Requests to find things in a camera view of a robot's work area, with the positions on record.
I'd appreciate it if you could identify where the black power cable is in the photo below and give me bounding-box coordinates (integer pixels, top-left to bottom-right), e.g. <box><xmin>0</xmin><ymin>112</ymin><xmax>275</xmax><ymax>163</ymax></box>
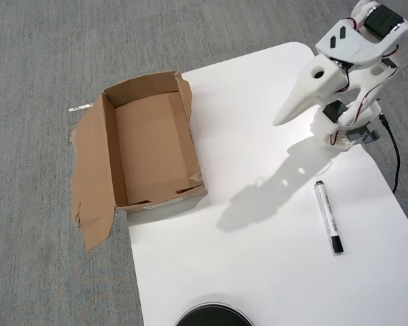
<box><xmin>379</xmin><ymin>113</ymin><xmax>401</xmax><ymax>194</ymax></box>

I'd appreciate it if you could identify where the grey table clamp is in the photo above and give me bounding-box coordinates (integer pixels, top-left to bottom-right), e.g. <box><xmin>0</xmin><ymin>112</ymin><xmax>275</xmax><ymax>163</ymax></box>
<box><xmin>347</xmin><ymin>127</ymin><xmax>381</xmax><ymax>146</ymax></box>

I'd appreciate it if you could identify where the white marker pen black cap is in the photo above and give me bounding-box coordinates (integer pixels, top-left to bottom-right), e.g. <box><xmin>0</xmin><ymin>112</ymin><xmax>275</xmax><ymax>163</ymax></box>
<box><xmin>313</xmin><ymin>180</ymin><xmax>345</xmax><ymax>256</ymax></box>

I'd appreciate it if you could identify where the open brown cardboard box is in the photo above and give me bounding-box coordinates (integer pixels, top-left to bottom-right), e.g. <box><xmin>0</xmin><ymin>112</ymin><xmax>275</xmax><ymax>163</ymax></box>
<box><xmin>69</xmin><ymin>70</ymin><xmax>209</xmax><ymax>251</ymax></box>

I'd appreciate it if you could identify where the black round disc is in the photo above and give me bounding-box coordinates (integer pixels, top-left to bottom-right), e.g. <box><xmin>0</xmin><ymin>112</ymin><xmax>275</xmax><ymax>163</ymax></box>
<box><xmin>174</xmin><ymin>301</ymin><xmax>256</xmax><ymax>326</ymax></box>

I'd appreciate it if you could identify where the white gripper with hole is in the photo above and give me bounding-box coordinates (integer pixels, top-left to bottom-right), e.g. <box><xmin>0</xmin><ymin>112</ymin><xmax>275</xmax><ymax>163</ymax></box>
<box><xmin>273</xmin><ymin>56</ymin><xmax>348</xmax><ymax>127</ymax></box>

